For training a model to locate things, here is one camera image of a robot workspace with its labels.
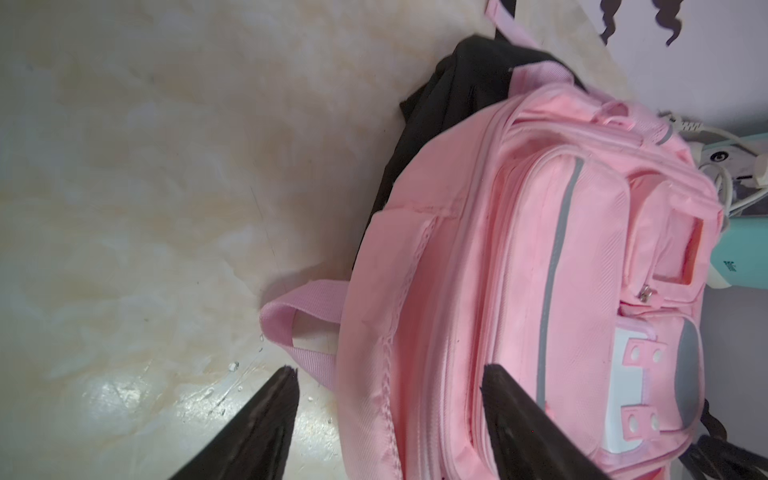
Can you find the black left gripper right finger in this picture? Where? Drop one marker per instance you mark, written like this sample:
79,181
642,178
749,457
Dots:
526,444

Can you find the pink backpack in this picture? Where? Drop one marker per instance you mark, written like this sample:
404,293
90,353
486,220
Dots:
558,232

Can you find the mint green toaster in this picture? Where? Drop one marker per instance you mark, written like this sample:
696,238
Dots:
740,258

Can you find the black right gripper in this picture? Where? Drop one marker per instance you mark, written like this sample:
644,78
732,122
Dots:
712,456

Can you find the black backpack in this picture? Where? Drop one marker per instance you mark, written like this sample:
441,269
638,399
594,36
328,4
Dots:
476,75

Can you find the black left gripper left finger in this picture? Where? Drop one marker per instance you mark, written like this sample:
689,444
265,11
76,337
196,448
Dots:
256,442

